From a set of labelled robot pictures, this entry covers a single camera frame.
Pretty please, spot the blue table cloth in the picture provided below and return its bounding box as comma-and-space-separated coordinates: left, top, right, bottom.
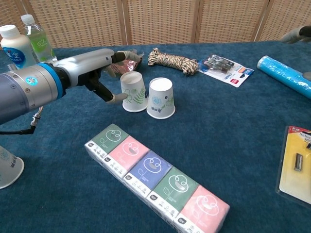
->
0, 40, 311, 233

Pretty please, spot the yellow razor blister pack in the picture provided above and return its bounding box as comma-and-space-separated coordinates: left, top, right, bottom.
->
276, 125, 311, 204

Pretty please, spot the multicolour tissue pack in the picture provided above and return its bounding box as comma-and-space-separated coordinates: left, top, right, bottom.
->
84, 123, 230, 233

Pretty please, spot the bag of brown snack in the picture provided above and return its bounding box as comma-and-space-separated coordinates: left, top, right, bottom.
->
106, 50, 144, 73

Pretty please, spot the clear bottle green label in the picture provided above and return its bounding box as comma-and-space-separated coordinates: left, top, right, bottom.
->
20, 14, 58, 64

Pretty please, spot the white milk bottle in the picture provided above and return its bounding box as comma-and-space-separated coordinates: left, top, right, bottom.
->
0, 25, 38, 70

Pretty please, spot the woven wooden folding screen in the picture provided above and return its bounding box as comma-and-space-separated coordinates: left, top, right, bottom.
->
0, 0, 311, 49

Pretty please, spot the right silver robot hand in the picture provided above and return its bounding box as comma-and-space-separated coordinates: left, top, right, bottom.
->
281, 25, 311, 81

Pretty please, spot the striped rope bundle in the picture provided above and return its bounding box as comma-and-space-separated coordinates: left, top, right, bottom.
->
147, 48, 199, 75

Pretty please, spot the blue plastic roll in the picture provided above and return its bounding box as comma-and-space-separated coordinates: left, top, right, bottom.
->
257, 55, 311, 100

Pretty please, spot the battery blister pack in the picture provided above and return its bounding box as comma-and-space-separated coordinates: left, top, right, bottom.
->
198, 53, 255, 88

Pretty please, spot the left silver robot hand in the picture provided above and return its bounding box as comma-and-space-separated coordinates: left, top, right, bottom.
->
54, 48, 143, 104

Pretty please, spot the white floral paper cup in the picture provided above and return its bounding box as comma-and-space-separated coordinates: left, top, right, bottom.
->
146, 77, 176, 119
120, 71, 149, 113
0, 145, 25, 190

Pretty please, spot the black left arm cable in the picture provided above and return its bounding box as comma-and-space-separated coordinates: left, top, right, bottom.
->
0, 106, 44, 135

